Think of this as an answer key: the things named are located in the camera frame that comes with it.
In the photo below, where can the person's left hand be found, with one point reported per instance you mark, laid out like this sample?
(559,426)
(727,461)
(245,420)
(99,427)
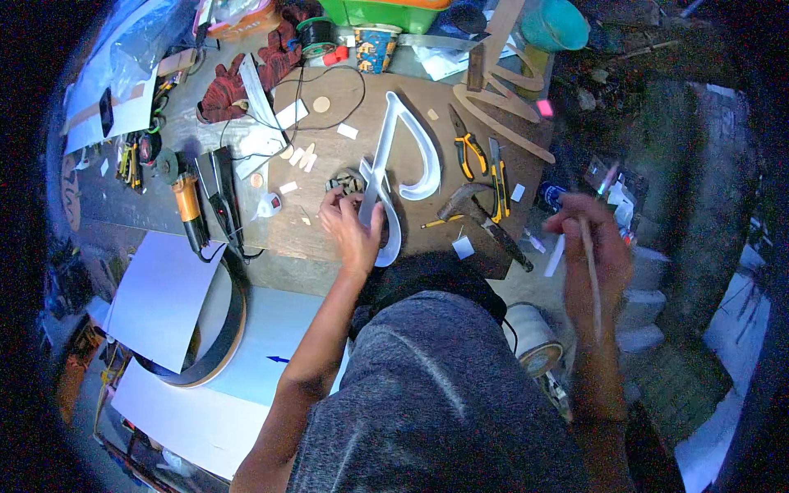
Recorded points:
(351,237)

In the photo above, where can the person's right hand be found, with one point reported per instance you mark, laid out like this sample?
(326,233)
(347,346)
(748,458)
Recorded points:
(601,246)

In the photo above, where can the person's right fingers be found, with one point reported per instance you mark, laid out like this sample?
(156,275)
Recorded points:
(564,215)

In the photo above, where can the thin wooden stick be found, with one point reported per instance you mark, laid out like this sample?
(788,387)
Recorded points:
(593,277)

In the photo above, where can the white acrylic letter piece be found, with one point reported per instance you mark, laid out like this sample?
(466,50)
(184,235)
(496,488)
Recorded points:
(425,160)

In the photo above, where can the narrow white strip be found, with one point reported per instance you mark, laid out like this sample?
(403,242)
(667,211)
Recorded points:
(555,256)

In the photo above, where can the small white square piece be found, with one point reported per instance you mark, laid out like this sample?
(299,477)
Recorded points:
(518,192)
(347,131)
(288,187)
(463,248)

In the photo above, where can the yellow utility knife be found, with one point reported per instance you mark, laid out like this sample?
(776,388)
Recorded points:
(499,185)

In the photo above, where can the claw hammer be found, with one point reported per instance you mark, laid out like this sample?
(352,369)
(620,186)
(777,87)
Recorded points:
(471,206)

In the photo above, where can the small pink block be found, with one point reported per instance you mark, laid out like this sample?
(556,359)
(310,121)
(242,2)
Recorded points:
(545,108)

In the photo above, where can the curved wooden cutout pieces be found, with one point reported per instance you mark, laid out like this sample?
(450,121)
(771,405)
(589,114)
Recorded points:
(493,120)

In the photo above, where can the yellow pencil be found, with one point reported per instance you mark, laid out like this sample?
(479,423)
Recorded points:
(441,222)

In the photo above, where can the metal tin can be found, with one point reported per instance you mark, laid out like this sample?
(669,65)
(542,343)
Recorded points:
(533,336)

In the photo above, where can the dark wooden block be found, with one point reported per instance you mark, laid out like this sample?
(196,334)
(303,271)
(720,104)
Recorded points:
(475,68)

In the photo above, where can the teal plastic bucket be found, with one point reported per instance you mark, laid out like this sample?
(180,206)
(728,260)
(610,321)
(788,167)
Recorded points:
(555,23)

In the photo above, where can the light wooden plank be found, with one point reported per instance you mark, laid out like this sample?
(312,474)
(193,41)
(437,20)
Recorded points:
(502,31)

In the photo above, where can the metal ruler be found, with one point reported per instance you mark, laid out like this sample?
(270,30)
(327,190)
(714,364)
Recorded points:
(437,42)

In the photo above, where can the striped round tin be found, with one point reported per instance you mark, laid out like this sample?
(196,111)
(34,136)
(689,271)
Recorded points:
(348,182)

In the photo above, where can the person's body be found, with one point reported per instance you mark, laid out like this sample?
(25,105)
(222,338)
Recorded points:
(431,394)

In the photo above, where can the white panel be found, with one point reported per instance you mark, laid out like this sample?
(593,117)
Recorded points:
(733,370)

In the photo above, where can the patterned paper cup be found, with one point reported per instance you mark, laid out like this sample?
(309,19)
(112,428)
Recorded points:
(375,50)

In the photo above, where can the round wooden disc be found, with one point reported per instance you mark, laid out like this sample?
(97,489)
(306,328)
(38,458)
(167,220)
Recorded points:
(321,104)

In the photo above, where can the cluster of small white tabs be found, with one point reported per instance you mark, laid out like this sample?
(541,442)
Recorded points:
(303,156)

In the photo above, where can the green plastic tray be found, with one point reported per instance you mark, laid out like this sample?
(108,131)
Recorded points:
(382,13)

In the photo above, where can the copper coin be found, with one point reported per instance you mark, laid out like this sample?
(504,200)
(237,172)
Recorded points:
(256,180)

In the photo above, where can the white angled strip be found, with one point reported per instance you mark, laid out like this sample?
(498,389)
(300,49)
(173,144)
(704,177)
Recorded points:
(259,98)

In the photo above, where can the large white board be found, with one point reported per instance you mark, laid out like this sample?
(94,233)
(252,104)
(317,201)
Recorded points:
(259,345)

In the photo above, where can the black heat tool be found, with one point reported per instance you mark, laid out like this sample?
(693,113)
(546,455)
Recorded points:
(222,191)

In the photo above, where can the red knit glove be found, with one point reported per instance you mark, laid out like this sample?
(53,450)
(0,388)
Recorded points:
(225,92)

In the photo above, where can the orange angle grinder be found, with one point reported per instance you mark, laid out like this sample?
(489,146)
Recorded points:
(188,206)

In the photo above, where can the white sheet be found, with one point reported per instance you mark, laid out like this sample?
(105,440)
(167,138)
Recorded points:
(160,296)

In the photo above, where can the heap of yellow hand tools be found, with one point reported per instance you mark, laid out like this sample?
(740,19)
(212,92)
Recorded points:
(135,160)

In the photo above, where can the white board with plastic wrap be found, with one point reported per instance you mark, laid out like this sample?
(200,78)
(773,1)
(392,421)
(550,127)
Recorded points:
(132,74)

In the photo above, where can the black phone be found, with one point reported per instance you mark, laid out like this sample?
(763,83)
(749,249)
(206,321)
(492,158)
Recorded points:
(106,112)

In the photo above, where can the brown round wooden sign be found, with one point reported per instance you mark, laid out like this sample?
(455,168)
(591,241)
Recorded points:
(71,194)

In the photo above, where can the white switch with red button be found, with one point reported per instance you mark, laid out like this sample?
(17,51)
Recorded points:
(269,206)

